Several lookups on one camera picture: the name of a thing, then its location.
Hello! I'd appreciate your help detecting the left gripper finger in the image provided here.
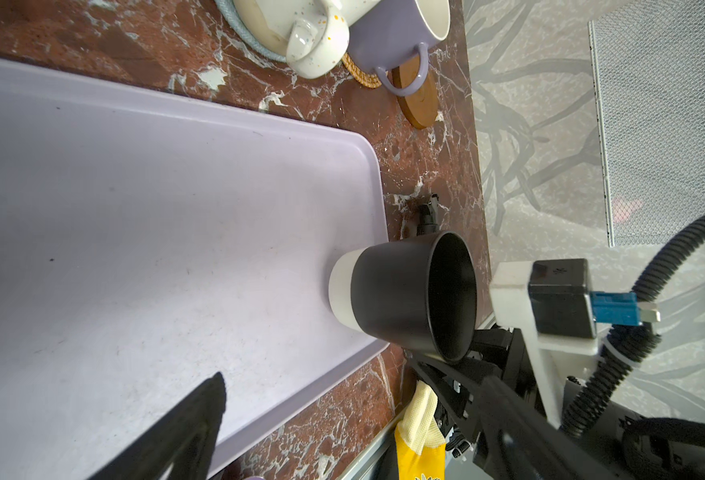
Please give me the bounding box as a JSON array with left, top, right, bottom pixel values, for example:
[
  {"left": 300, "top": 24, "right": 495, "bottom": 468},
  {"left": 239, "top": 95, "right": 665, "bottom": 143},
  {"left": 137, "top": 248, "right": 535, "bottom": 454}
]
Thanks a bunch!
[{"left": 92, "top": 372, "right": 226, "bottom": 479}]

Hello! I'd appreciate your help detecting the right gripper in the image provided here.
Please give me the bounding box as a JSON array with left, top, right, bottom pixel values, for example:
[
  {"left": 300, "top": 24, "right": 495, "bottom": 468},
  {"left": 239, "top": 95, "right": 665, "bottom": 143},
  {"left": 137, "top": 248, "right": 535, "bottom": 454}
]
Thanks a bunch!
[{"left": 404, "top": 327, "right": 632, "bottom": 479}]

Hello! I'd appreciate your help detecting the black mug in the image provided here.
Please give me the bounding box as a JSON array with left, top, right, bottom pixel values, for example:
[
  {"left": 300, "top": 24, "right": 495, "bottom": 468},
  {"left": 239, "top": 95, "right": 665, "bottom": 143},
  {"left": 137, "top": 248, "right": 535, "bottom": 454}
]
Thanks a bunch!
[{"left": 328, "top": 231, "right": 478, "bottom": 363}]

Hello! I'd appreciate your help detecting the lavender mug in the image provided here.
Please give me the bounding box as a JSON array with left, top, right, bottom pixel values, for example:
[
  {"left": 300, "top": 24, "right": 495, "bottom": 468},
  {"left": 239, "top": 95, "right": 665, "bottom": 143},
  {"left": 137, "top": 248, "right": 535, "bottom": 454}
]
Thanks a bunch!
[{"left": 348, "top": 0, "right": 451, "bottom": 97}]

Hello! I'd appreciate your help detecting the white speckled mug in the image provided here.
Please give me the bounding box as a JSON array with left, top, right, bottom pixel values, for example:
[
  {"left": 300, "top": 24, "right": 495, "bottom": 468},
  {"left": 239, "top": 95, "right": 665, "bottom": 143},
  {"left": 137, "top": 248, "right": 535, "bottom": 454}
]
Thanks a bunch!
[{"left": 234, "top": 0, "right": 378, "bottom": 79}]

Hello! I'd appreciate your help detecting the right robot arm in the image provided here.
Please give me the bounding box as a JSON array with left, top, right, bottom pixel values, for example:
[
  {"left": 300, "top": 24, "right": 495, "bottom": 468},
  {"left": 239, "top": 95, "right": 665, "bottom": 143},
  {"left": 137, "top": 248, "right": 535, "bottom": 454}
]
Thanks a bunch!
[{"left": 405, "top": 329, "right": 705, "bottom": 479}]

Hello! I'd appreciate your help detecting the right brown wooden coaster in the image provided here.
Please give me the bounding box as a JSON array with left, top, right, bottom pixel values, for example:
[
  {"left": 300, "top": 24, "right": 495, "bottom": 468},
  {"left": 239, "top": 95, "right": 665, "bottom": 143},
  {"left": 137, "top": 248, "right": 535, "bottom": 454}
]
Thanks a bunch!
[{"left": 391, "top": 56, "right": 438, "bottom": 129}]

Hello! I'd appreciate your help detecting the rattan coaster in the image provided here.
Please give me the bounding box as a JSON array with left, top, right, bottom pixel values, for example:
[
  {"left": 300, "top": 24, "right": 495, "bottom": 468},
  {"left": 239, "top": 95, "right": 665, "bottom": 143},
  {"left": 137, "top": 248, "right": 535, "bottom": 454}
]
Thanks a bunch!
[{"left": 342, "top": 53, "right": 381, "bottom": 89}]

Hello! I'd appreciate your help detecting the blue-grey woven coaster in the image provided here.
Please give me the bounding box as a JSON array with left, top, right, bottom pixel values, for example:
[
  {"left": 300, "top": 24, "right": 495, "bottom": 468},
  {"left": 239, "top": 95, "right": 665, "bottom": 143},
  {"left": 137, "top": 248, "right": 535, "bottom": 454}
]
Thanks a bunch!
[{"left": 214, "top": 0, "right": 286, "bottom": 63}]

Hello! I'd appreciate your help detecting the yellow black work glove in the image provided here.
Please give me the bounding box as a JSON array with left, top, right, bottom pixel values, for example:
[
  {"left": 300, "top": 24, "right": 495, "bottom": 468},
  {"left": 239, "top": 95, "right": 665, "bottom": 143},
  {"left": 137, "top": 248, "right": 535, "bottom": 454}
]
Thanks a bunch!
[{"left": 394, "top": 381, "right": 446, "bottom": 480}]

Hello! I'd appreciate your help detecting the lavender plastic tray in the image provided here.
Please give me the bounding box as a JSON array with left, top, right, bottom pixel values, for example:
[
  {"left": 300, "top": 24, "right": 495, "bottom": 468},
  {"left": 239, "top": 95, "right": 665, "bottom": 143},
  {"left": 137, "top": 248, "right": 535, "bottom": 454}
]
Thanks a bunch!
[{"left": 0, "top": 59, "right": 387, "bottom": 479}]

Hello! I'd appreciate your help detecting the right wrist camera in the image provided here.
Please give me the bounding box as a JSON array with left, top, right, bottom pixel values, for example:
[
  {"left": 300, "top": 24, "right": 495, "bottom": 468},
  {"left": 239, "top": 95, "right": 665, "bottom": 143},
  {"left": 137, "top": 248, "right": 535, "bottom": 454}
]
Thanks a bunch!
[{"left": 490, "top": 258, "right": 660, "bottom": 427}]

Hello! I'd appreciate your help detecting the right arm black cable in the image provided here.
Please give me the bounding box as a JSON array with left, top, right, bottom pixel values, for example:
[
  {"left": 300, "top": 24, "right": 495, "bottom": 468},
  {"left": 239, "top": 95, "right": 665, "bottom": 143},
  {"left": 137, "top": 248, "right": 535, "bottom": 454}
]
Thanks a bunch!
[{"left": 558, "top": 203, "right": 705, "bottom": 439}]

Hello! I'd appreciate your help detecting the white wire mesh basket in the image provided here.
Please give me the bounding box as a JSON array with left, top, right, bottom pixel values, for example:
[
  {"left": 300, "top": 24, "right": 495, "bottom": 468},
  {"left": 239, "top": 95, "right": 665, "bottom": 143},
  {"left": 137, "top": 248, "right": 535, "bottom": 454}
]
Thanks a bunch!
[{"left": 588, "top": 1, "right": 705, "bottom": 247}]

